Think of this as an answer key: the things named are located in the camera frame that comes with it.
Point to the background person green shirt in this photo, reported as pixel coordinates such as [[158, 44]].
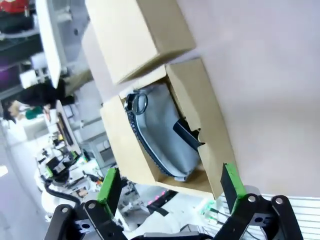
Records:
[[33, 112]]

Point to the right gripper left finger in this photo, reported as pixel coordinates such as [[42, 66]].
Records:
[[111, 187]]

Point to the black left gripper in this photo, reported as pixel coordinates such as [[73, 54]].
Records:
[[57, 167]]

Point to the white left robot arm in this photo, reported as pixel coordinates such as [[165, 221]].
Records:
[[50, 200]]

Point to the white board panel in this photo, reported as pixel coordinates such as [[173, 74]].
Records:
[[50, 45]]

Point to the grey zippered campus bag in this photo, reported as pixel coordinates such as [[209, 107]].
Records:
[[162, 130]]

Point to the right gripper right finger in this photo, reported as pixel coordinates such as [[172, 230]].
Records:
[[232, 185]]

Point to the brown cardboard box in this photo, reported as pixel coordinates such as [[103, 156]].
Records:
[[130, 140]]

